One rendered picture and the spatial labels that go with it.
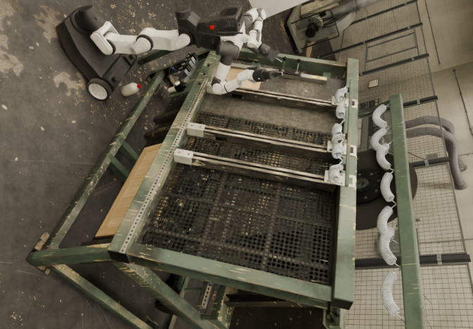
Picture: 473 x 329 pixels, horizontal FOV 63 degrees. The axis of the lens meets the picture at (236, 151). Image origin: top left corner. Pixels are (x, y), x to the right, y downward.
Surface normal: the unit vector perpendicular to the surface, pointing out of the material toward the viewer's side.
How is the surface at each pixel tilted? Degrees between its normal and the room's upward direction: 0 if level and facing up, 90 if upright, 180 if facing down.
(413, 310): 90
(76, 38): 0
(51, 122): 0
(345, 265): 60
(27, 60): 0
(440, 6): 90
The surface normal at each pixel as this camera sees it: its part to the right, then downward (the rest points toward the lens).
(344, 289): 0.02, -0.69
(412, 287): -0.47, -0.69
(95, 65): 0.85, -0.19
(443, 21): -0.28, 0.62
